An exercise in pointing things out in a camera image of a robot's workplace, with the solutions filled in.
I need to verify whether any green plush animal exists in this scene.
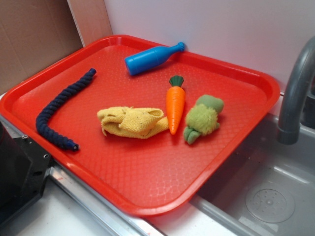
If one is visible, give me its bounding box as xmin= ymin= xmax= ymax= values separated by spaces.
xmin=184 ymin=94 xmax=224 ymax=145

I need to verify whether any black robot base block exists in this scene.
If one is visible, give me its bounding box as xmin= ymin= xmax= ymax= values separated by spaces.
xmin=0 ymin=124 xmax=52 ymax=227

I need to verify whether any red plastic tray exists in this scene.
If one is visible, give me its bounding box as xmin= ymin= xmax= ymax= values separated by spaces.
xmin=0 ymin=35 xmax=280 ymax=217

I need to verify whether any yellow cloth towel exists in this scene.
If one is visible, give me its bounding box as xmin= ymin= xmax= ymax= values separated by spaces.
xmin=97 ymin=107 xmax=169 ymax=139

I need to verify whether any orange plastic toy carrot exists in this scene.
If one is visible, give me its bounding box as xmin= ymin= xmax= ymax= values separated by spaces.
xmin=166 ymin=75 xmax=186 ymax=135

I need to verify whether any blue plastic toy bottle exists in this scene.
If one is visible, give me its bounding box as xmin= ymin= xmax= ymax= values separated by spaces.
xmin=125 ymin=42 xmax=185 ymax=76

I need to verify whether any grey plastic sink basin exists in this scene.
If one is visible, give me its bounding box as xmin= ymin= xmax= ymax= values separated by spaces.
xmin=149 ymin=103 xmax=315 ymax=236

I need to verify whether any grey faucet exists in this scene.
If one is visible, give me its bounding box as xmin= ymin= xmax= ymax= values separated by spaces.
xmin=277 ymin=37 xmax=315 ymax=145

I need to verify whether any brown cardboard panel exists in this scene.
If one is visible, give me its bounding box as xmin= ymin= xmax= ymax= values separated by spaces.
xmin=0 ymin=0 xmax=82 ymax=93

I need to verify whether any dark blue braided rope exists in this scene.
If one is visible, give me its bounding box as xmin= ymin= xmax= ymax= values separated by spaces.
xmin=35 ymin=68 xmax=97 ymax=151

